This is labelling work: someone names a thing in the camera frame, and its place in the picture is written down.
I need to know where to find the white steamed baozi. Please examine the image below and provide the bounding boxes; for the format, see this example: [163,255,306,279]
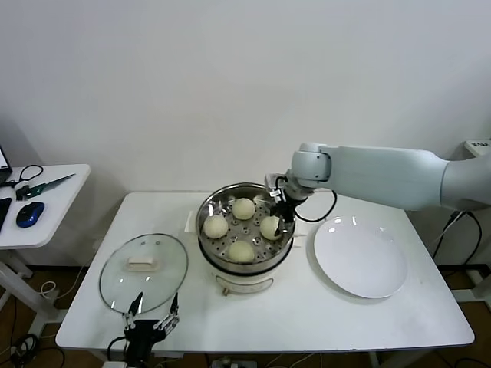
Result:
[232,198,256,222]
[228,240,256,265]
[259,215,284,242]
[202,215,228,239]

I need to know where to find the black floor cables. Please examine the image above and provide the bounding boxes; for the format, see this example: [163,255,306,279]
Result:
[0,294,66,368]

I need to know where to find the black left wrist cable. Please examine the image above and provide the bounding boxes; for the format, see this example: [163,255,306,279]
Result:
[107,335,130,357]

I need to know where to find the green pointed blade tool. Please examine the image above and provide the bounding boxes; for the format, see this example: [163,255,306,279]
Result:
[15,172,77,201]

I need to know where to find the round glass pot lid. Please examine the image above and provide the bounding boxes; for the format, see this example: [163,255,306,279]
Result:
[98,232,189,314]

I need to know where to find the perforated steel steamer basket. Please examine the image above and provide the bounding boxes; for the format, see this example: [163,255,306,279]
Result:
[197,182,297,274]

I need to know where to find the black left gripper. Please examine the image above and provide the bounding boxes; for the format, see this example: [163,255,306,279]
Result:
[122,291,180,360]

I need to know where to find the white floor cable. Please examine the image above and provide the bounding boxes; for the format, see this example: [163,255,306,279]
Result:
[39,264,89,299]

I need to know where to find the flat black device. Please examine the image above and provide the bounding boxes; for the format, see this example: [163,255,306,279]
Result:
[0,196,14,234]

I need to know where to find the black laptop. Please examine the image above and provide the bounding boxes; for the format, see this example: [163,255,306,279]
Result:
[0,142,15,187]

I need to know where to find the blue computer mouse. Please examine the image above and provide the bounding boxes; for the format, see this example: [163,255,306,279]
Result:
[16,201,47,228]

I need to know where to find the black hanging cable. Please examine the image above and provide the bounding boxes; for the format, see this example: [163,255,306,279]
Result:
[432,209,484,266]

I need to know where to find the large white round plate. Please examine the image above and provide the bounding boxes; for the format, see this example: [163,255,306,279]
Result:
[313,215,409,300]

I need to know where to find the small white side table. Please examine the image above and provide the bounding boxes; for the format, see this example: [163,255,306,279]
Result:
[0,163,92,340]

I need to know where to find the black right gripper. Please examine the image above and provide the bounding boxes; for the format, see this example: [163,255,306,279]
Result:
[269,191,304,238]

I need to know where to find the black looped cable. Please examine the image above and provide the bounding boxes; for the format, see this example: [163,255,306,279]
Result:
[0,163,44,189]

